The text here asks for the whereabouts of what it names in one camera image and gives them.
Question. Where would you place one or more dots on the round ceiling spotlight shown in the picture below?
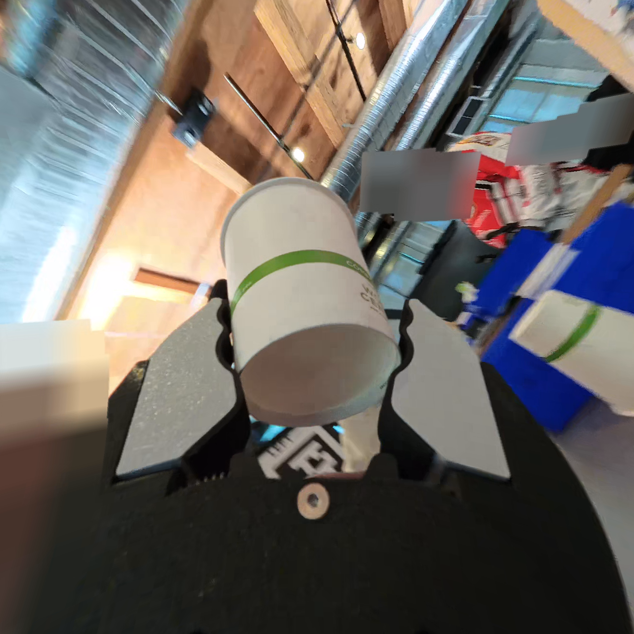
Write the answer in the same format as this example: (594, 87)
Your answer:
(297, 154)
(360, 40)

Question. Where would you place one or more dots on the blue plastic bin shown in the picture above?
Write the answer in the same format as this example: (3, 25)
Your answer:
(535, 356)

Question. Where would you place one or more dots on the red and white bag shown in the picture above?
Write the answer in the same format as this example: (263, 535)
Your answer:
(500, 203)

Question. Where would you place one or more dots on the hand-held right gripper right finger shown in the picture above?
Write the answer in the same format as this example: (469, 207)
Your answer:
(446, 396)

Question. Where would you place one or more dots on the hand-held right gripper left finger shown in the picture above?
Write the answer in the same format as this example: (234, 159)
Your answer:
(178, 396)

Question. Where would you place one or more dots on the black ceiling speaker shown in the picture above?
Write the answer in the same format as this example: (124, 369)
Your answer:
(194, 118)

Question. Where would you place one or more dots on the silver ventilation duct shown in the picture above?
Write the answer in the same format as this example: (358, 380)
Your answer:
(391, 94)
(470, 64)

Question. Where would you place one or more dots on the black ceiling track rail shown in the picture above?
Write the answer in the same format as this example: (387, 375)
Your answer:
(267, 124)

